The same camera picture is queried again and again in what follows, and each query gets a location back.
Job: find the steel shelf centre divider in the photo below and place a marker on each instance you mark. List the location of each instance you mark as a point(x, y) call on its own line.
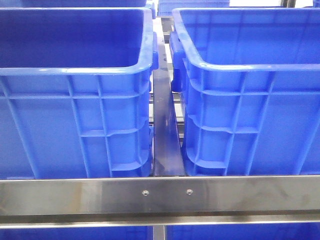
point(168, 159)

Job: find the blue crate front left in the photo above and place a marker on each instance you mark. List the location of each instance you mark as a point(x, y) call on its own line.
point(74, 92)

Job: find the blue crate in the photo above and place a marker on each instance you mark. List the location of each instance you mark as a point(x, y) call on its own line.
point(263, 231)
point(84, 233)
point(74, 92)
point(165, 7)
point(81, 3)
point(250, 89)

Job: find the blue crate front right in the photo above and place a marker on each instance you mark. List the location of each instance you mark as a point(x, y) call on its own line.
point(250, 89)

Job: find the blue crate rear middle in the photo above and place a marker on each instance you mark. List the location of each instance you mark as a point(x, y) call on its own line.
point(165, 7)

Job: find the blue crate lower left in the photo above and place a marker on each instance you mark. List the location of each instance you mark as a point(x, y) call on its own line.
point(84, 233)

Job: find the blue crate rear left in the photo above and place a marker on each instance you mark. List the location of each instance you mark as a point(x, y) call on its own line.
point(81, 3)

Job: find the blue crate lower right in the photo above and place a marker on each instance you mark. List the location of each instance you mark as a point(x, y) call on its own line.
point(263, 231)

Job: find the steel shelf front rail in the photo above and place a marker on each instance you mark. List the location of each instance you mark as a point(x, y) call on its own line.
point(154, 201)

